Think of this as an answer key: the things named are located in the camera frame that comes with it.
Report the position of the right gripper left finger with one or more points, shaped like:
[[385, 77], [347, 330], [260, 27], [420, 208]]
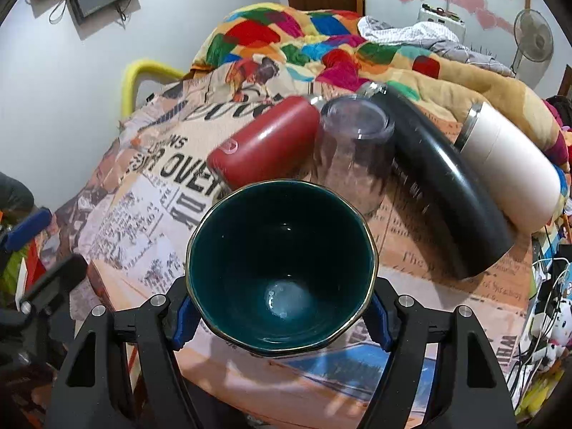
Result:
[[93, 387]]

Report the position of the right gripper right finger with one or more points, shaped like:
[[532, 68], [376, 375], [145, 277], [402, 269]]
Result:
[[468, 389]]

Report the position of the dark green ceramic mug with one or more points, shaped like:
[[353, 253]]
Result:
[[281, 267]]

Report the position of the clear glass cup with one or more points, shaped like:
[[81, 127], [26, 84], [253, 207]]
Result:
[[354, 150]]

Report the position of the black thermos bottle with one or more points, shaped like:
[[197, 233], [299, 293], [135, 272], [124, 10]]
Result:
[[465, 220]]

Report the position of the newspaper print bed sheet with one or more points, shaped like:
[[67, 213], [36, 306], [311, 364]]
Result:
[[140, 251]]

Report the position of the white thermos tumbler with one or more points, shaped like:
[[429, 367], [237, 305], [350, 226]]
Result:
[[522, 181]]

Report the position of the red thermos bottle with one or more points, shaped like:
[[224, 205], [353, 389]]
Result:
[[271, 146]]

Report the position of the grey blanket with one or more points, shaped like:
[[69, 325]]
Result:
[[460, 53]]

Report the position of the colourful patchwork quilt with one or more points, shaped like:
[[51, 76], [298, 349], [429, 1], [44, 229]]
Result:
[[326, 46]]

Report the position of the white patterned cloth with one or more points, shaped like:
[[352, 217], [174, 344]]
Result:
[[421, 33]]

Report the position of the small white cabinet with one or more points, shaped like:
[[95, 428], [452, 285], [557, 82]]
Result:
[[438, 15]]

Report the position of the standing electric fan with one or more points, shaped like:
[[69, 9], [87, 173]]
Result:
[[533, 38]]

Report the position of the yellow padded bed rail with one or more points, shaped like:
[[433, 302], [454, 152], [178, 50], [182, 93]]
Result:
[[138, 73]]

